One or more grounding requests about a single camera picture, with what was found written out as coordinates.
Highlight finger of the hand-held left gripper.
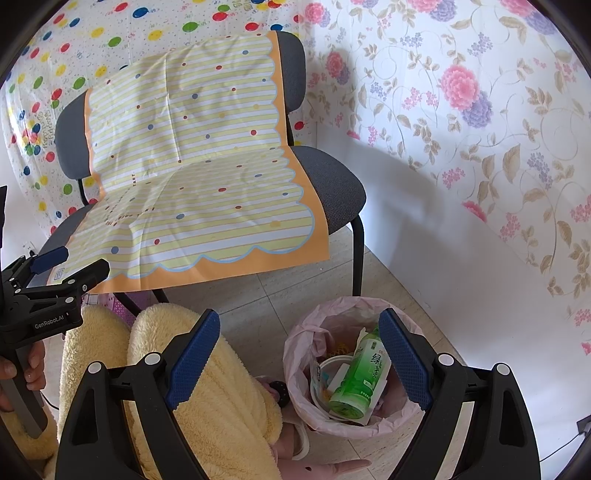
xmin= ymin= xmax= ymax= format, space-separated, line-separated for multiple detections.
xmin=2 ymin=246 xmax=70 ymax=289
xmin=28 ymin=258 xmax=110 ymax=301

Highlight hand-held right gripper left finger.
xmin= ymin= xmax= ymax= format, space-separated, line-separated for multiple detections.
xmin=55 ymin=309 xmax=221 ymax=480

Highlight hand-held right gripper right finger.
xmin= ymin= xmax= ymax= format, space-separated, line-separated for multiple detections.
xmin=379 ymin=308 xmax=541 ymax=480

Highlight green tea plastic bottle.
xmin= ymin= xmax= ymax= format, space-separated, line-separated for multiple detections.
xmin=328 ymin=325 xmax=392 ymax=421

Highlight white orange paper bowl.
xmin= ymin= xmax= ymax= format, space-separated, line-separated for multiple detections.
xmin=310 ymin=353 xmax=370 ymax=421

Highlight bin with pink bag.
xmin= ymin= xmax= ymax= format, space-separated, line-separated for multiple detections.
xmin=283 ymin=296 xmax=432 ymax=437

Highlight person's left hand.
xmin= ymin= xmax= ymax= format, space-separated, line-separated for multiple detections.
xmin=0 ymin=340 xmax=47 ymax=412

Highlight purple plastic basket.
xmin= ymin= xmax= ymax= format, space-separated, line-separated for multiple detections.
xmin=83 ymin=293 xmax=139 ymax=319

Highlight person's yellow fleece trousers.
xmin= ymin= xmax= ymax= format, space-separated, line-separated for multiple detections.
xmin=0 ymin=302 xmax=284 ymax=480

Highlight pink slipper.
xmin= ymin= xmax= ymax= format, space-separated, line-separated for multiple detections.
xmin=281 ymin=457 xmax=372 ymax=480
xmin=256 ymin=376 xmax=311 ymax=462

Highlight yellow striped dotted plastic sheet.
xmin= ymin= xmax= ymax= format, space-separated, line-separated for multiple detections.
xmin=65 ymin=31 xmax=331 ymax=295

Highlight grey padded chair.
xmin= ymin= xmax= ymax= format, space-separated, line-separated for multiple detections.
xmin=34 ymin=31 xmax=366 ymax=319

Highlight balloon print plastic sheet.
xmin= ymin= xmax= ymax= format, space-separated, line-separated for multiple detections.
xmin=0 ymin=0 xmax=315 ymax=241

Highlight black floor cable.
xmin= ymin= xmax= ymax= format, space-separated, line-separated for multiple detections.
xmin=540 ymin=415 xmax=591 ymax=462

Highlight floral print wall sheet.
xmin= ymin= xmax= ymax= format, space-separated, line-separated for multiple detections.
xmin=295 ymin=0 xmax=591 ymax=356

